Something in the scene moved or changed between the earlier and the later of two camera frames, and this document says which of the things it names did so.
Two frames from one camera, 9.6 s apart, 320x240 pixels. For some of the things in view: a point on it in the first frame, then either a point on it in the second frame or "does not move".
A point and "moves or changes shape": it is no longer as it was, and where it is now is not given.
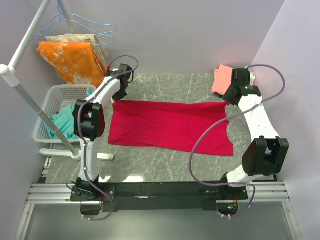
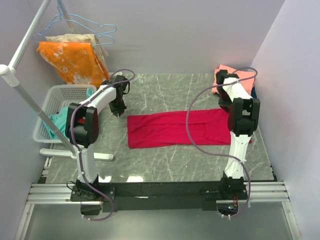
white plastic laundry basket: x=58 y=97 does not move
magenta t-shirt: x=171 y=126 moves or changes shape
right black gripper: x=226 y=97 to x=225 y=105
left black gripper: x=116 y=97 to x=119 y=110
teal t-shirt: x=64 y=120 does not move
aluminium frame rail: x=47 y=192 does not move
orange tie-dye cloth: x=77 y=62 does not move
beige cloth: x=101 y=53 does not move
